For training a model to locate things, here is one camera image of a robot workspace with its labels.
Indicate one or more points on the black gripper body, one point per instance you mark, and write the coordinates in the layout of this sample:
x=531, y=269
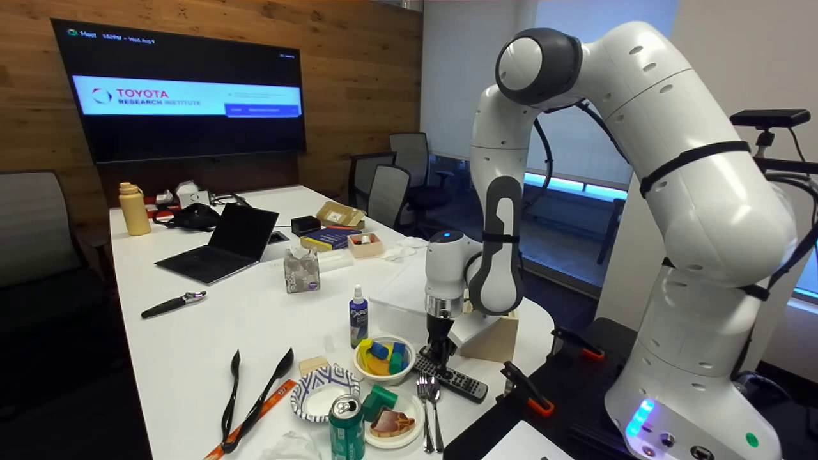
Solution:
x=440, y=323

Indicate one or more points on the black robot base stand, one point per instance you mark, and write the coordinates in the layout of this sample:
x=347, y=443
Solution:
x=564, y=401

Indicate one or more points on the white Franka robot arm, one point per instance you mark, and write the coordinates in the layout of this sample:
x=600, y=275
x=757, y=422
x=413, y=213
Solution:
x=680, y=213

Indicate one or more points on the black remote control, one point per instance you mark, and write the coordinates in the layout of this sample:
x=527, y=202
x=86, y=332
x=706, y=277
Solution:
x=462, y=384

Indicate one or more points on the white bowl with toy blocks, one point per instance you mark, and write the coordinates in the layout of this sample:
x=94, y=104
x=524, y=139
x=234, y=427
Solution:
x=384, y=358

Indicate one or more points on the wooden shape sorter cube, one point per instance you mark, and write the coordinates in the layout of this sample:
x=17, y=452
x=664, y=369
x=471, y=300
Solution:
x=500, y=339

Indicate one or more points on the green plastic cup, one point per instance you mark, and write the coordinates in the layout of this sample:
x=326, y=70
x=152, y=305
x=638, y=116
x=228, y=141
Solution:
x=376, y=401

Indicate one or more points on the small plate with food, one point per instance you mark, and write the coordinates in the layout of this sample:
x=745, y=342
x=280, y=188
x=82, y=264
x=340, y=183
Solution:
x=395, y=422

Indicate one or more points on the small bottle with blue cap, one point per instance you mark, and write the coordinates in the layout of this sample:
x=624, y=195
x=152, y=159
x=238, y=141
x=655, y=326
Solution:
x=359, y=317

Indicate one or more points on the black clamp orange tip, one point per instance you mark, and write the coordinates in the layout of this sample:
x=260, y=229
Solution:
x=578, y=343
x=524, y=389

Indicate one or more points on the small wooden tray box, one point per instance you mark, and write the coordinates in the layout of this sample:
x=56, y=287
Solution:
x=366, y=246

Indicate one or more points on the green soda can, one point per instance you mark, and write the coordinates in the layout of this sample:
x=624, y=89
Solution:
x=347, y=431

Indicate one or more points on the white paper sheet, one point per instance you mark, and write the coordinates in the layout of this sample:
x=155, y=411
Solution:
x=527, y=443

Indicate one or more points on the blue patterned paper plate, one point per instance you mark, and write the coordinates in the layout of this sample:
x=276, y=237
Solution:
x=321, y=397

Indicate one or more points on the blue box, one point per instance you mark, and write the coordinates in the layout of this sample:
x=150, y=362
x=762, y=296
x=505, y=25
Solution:
x=334, y=240

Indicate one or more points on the woven wooden basket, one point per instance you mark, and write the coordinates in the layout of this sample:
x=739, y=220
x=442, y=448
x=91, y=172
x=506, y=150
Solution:
x=339, y=217

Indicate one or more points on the small black box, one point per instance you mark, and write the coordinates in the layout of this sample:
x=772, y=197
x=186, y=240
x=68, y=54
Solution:
x=304, y=225

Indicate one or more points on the long black tongs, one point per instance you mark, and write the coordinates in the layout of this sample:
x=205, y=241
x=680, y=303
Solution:
x=260, y=404

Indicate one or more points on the orange ruler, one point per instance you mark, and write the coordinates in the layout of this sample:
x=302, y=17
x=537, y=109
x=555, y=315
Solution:
x=255, y=420

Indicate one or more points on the black laptop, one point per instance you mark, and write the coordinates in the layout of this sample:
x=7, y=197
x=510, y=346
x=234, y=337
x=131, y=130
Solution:
x=220, y=245

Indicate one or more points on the black marker pen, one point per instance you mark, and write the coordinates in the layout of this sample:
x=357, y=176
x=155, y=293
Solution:
x=171, y=305

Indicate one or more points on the black pouch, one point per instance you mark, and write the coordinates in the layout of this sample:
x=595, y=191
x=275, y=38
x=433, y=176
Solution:
x=194, y=219

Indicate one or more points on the tan squeeze bottle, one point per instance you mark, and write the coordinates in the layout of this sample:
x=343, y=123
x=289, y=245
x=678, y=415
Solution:
x=134, y=211

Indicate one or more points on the large grey office chair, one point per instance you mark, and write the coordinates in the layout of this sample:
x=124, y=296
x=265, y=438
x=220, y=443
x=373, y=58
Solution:
x=35, y=232

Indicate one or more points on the wall mounted TV screen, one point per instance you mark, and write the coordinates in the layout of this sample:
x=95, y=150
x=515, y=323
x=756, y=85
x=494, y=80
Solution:
x=183, y=93

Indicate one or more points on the black camera on tripod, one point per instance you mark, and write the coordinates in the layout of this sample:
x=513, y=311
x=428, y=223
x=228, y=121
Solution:
x=770, y=119

